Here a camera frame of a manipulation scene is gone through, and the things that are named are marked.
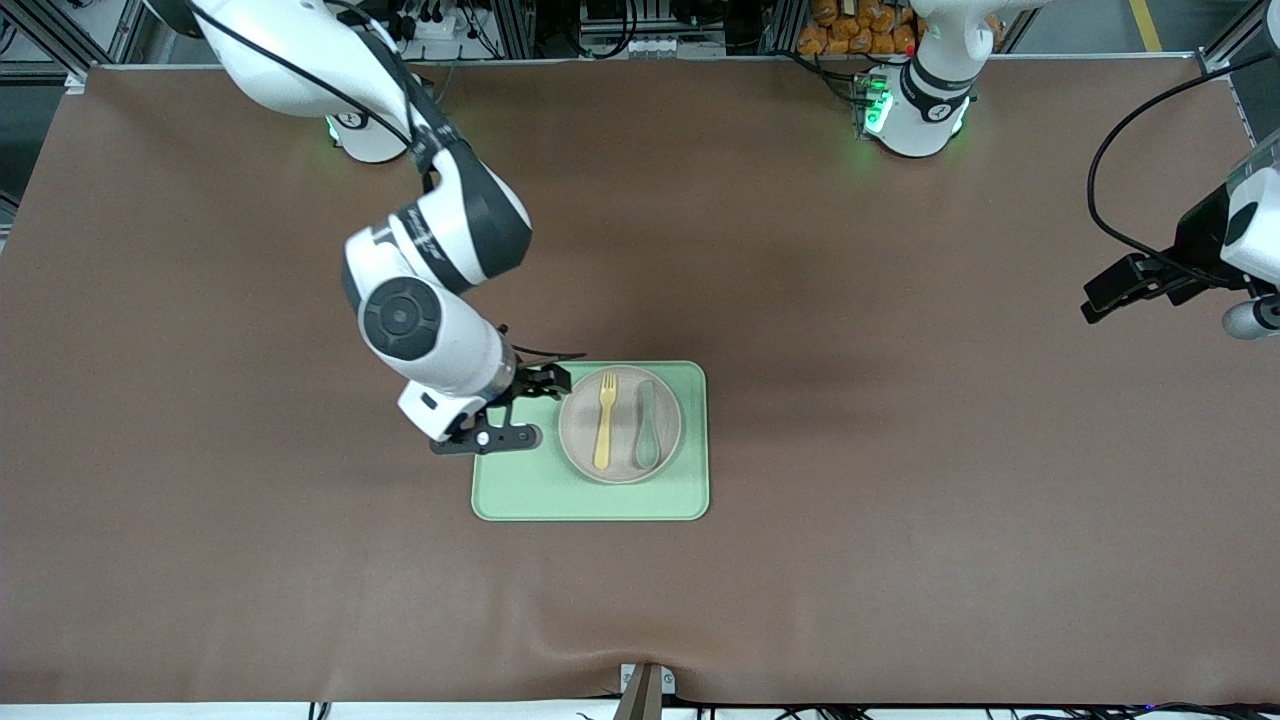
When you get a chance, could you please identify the beige round plate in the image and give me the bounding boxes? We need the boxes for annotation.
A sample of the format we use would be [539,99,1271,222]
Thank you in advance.
[557,365,685,486]

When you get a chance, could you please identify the yellow plastic fork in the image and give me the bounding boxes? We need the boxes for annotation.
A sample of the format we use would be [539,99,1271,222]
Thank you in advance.
[593,371,620,471]

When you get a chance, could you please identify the green plastic spoon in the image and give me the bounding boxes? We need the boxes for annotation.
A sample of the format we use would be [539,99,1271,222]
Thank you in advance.
[633,379,661,472]

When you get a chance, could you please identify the light green rectangular tray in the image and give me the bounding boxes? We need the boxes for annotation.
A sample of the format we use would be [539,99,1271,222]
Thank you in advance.
[471,361,711,523]

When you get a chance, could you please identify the brown table mat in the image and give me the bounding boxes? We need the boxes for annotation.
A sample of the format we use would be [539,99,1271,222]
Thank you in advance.
[0,60,1280,706]

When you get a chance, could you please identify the white connector strip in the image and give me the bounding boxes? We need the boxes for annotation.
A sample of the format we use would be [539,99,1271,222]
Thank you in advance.
[615,35,701,59]

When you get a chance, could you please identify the white power strip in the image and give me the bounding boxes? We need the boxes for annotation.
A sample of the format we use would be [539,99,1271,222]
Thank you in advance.
[398,8,471,41]

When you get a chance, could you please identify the orange snack packets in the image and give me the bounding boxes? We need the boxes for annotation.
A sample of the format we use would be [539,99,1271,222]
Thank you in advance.
[797,0,1001,57]

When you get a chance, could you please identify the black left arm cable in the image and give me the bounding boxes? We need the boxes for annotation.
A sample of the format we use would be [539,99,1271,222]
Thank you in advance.
[1086,50,1280,289]

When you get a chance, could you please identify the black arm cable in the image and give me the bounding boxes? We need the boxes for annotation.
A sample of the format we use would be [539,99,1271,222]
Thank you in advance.
[1086,50,1280,289]
[183,0,587,361]

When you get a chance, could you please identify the aluminium extrusion frame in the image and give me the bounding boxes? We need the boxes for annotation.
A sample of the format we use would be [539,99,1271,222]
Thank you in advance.
[0,0,1280,91]

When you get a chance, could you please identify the metal table edge bracket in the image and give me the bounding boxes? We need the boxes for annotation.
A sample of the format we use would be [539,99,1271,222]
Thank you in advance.
[618,662,676,720]

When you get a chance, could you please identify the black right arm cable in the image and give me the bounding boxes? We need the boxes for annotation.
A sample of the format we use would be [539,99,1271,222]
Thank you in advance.
[183,0,587,361]

